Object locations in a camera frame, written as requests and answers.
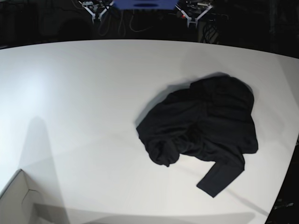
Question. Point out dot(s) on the white cardboard box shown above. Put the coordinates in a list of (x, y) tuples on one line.
[(16, 202)]

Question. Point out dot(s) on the black t-shirt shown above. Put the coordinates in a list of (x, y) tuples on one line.
[(211, 121)]

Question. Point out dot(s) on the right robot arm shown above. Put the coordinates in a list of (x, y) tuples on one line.
[(96, 8)]

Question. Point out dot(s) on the black power strip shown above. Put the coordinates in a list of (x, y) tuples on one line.
[(210, 16)]

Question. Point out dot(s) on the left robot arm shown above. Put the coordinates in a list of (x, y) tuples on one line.
[(193, 10)]

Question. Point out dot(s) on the blue plastic bin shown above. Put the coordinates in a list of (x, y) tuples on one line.
[(146, 4)]

